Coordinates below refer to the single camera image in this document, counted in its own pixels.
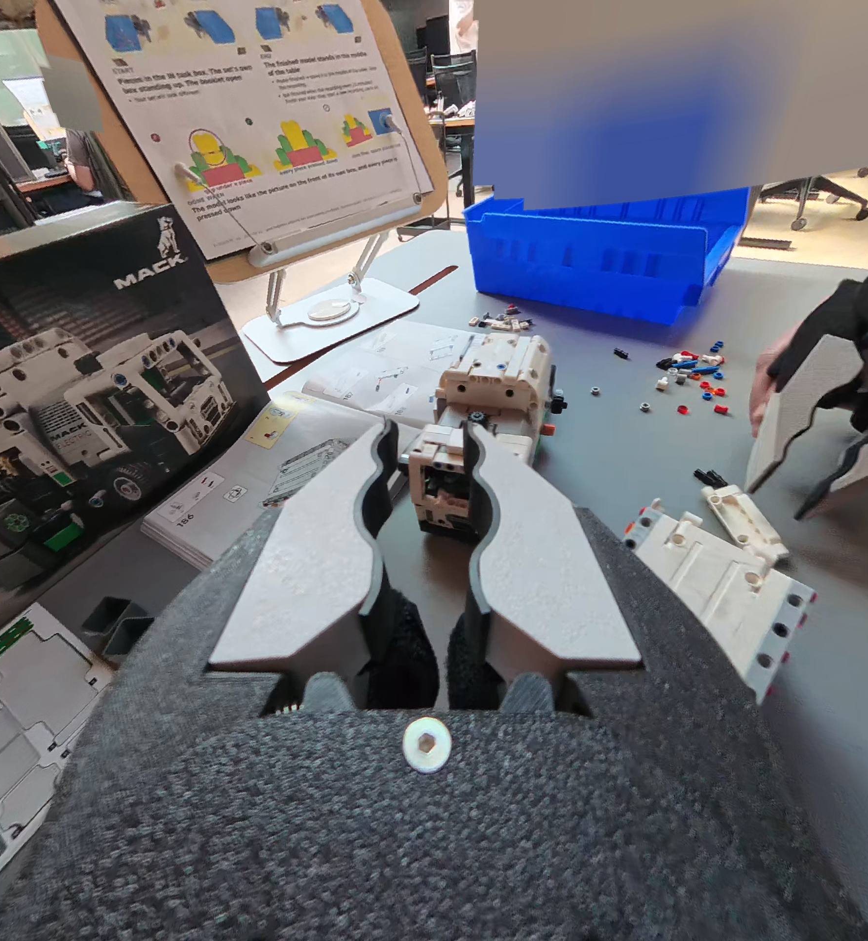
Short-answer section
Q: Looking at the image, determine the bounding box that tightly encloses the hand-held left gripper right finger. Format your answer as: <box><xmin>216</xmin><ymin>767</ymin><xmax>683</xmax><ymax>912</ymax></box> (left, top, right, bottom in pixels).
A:
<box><xmin>465</xmin><ymin>422</ymin><xmax>644</xmax><ymax>671</ymax></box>

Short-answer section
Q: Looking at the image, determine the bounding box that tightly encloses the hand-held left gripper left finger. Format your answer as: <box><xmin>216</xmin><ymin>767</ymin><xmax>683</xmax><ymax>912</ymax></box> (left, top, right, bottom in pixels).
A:
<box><xmin>206</xmin><ymin>419</ymin><xmax>400</xmax><ymax>673</ymax></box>

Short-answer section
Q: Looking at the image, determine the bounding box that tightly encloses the white lego panel piece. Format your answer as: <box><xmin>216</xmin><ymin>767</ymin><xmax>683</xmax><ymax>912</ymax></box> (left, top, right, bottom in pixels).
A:
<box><xmin>700</xmin><ymin>484</ymin><xmax>792</xmax><ymax>567</ymax></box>

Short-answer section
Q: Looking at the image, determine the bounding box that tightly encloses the white green lego truck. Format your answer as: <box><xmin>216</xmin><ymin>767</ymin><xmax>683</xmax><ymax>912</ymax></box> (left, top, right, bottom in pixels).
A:
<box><xmin>406</xmin><ymin>332</ymin><xmax>569</xmax><ymax>544</ymax></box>

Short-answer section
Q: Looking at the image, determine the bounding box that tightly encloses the lego instruction booklet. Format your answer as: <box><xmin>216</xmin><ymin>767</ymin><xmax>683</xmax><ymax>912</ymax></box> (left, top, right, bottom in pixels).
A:
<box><xmin>142</xmin><ymin>318</ymin><xmax>490</xmax><ymax>570</ymax></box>

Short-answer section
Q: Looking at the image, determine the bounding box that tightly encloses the white lego truck container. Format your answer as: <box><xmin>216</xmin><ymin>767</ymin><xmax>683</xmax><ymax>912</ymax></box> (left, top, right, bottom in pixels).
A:
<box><xmin>622</xmin><ymin>497</ymin><xmax>818</xmax><ymax>707</ymax></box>

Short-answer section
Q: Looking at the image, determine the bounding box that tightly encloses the lego set cardboard box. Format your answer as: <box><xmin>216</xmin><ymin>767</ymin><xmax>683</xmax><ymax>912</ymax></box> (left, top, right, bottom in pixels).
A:
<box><xmin>0</xmin><ymin>200</ymin><xmax>272</xmax><ymax>648</ymax></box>

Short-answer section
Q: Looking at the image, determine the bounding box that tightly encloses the lego sticker sheet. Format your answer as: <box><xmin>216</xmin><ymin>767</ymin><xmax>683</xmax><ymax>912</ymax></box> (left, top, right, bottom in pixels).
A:
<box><xmin>0</xmin><ymin>603</ymin><xmax>116</xmax><ymax>916</ymax></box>

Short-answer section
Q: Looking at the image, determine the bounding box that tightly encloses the person's right hand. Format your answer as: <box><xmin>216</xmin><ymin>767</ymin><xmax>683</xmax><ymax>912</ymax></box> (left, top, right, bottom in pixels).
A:
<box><xmin>748</xmin><ymin>353</ymin><xmax>779</xmax><ymax>440</ymax></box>

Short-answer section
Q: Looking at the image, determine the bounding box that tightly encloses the black office chair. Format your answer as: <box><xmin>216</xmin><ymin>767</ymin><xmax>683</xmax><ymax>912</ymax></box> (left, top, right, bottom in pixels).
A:
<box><xmin>430</xmin><ymin>50</ymin><xmax>479</xmax><ymax>111</ymax></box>
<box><xmin>757</xmin><ymin>171</ymin><xmax>868</xmax><ymax>230</ymax></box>
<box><xmin>404</xmin><ymin>46</ymin><xmax>435</xmax><ymax>104</ymax></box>

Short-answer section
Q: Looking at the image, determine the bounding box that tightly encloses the small black plastic cup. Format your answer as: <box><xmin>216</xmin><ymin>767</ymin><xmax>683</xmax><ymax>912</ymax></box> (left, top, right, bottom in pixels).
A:
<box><xmin>81</xmin><ymin>597</ymin><xmax>132</xmax><ymax>637</ymax></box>
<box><xmin>103</xmin><ymin>603</ymin><xmax>157</xmax><ymax>659</ymax></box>

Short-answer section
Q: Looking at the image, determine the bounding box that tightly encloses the blue plastic bin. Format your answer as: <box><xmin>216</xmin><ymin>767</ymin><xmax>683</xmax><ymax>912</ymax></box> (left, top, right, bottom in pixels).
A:
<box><xmin>463</xmin><ymin>185</ymin><xmax>752</xmax><ymax>327</ymax></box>

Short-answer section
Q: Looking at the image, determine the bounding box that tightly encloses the wooden book stand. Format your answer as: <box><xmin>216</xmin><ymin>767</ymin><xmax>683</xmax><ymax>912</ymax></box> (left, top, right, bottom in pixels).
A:
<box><xmin>35</xmin><ymin>0</ymin><xmax>449</xmax><ymax>366</ymax></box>

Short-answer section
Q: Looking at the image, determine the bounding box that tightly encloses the printed task instruction sheet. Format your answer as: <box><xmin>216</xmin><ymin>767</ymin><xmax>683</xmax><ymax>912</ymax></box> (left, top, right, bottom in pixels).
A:
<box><xmin>51</xmin><ymin>0</ymin><xmax>435</xmax><ymax>260</ymax></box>

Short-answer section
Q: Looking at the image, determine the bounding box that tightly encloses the wooden office table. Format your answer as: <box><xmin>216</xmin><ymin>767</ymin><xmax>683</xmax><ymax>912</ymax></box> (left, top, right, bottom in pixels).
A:
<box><xmin>428</xmin><ymin>110</ymin><xmax>476</xmax><ymax>210</ymax></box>

